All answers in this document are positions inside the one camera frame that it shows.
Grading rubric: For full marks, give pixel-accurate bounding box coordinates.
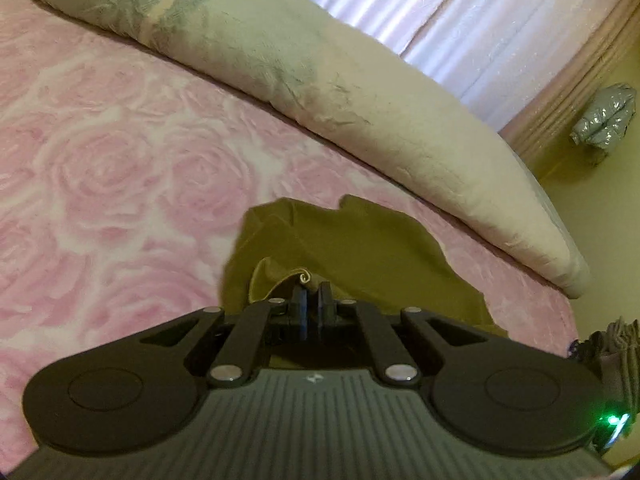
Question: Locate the pink window curtain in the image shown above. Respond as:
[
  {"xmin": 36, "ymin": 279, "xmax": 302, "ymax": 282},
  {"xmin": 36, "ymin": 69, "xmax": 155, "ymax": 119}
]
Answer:
[{"xmin": 312, "ymin": 0, "xmax": 639, "ymax": 160}]

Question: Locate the pink floral bed blanket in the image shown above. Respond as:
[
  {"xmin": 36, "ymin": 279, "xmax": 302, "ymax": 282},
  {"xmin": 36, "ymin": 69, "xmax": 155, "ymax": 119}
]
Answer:
[{"xmin": 1, "ymin": 0, "xmax": 577, "ymax": 471}]

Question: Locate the olive green shirt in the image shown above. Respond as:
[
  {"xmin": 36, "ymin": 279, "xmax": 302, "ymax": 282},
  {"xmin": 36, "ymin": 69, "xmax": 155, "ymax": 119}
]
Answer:
[{"xmin": 220, "ymin": 195, "xmax": 506, "ymax": 336}]

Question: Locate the stack of green folded clothes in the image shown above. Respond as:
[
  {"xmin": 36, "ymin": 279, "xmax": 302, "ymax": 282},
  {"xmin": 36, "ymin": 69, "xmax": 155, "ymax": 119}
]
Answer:
[{"xmin": 567, "ymin": 318, "xmax": 639, "ymax": 454}]

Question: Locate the grey and cream duvet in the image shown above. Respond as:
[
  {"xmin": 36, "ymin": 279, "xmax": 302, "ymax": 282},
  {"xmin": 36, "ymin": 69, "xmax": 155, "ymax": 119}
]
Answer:
[{"xmin": 39, "ymin": 0, "xmax": 590, "ymax": 298}]

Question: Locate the silver puffer jacket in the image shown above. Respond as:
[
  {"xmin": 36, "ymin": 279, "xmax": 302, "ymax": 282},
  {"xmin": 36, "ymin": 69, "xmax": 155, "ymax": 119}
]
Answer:
[{"xmin": 570, "ymin": 84, "xmax": 638, "ymax": 156}]

